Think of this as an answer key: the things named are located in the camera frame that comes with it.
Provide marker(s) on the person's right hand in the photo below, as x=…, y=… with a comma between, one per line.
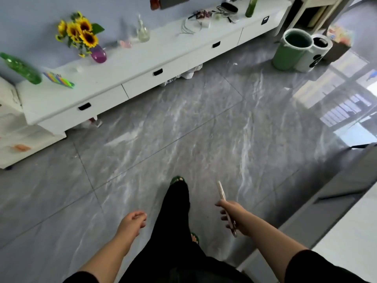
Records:
x=235, y=215

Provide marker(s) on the person's left hand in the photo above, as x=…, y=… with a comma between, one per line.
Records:
x=132, y=224

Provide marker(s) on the phone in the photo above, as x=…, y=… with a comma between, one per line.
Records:
x=221, y=191

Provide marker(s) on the white TV cabinet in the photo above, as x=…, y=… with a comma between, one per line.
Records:
x=132, y=64

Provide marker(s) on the person's left forearm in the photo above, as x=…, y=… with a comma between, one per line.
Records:
x=106, y=259

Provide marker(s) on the person's right forearm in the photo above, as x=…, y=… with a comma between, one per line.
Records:
x=274, y=241

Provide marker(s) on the black trousers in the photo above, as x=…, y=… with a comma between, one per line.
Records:
x=173, y=232

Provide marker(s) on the green right slipper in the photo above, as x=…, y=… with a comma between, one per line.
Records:
x=195, y=238

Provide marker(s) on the green slipper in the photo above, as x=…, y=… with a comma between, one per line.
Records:
x=177, y=180
x=195, y=238

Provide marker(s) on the green left slipper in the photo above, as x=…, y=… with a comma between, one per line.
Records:
x=177, y=180

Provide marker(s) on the black long sleeve top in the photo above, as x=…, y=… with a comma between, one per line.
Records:
x=309, y=268

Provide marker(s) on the plastic bag with red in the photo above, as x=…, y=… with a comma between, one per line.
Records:
x=91, y=123

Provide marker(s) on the white marble coffee table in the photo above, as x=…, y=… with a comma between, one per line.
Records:
x=353, y=232

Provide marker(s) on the white plastic bag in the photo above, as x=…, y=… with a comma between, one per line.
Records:
x=190, y=73
x=169, y=81

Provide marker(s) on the colourful striped toy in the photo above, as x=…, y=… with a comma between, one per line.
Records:
x=59, y=79

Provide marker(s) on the green trash bin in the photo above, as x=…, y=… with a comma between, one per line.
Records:
x=287, y=58

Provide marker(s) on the white panda trash bin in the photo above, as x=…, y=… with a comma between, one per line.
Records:
x=315, y=58

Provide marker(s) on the small pink bottle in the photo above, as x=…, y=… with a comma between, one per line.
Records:
x=126, y=44

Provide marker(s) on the green glass bottle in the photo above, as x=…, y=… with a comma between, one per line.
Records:
x=23, y=70

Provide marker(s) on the clear glass spray bottle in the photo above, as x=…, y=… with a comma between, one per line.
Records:
x=143, y=33

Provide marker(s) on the yellow sunflower bouquet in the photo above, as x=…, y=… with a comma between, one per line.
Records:
x=79, y=29

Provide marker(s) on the box of colourful toys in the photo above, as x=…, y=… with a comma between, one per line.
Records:
x=338, y=41

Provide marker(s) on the black glasses case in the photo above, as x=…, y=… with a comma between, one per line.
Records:
x=229, y=7

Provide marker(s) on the green patterned bottle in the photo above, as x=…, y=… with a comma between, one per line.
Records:
x=251, y=7

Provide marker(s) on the white shelf rack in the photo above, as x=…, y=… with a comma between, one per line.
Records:
x=318, y=2

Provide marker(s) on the grey wall socket panel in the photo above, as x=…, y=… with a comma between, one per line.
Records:
x=173, y=1

